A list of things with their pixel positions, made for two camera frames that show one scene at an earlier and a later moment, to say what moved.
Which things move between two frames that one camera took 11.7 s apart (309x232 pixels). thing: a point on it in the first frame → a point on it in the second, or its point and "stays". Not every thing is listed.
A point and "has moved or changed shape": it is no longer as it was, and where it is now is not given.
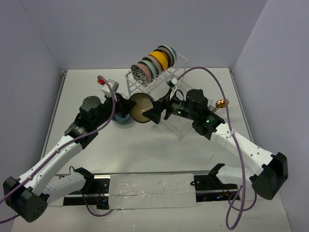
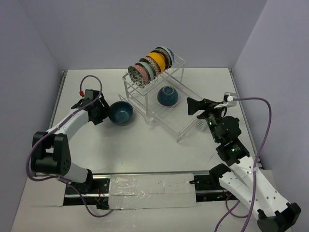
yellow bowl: x=161 y=57 has moved or changed shape
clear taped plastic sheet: x=152 y=191 stays
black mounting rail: x=207 y=189 stays
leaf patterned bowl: x=138 y=75 has moved or changed shape
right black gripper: x=154 y=113 → x=193 y=105
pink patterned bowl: x=146 y=72 has moved or changed shape
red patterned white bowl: x=160 y=69 has moved or changed shape
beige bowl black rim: x=143 y=103 → x=167 y=95
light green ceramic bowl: x=150 y=67 has moved or changed shape
